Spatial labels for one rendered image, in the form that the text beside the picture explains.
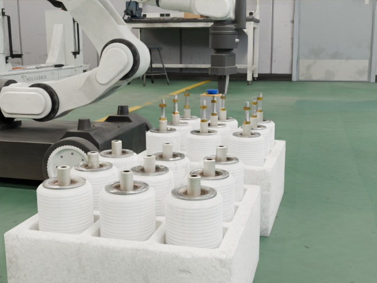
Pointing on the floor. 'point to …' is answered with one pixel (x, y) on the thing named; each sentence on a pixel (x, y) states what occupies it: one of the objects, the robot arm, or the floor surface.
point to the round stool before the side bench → (152, 66)
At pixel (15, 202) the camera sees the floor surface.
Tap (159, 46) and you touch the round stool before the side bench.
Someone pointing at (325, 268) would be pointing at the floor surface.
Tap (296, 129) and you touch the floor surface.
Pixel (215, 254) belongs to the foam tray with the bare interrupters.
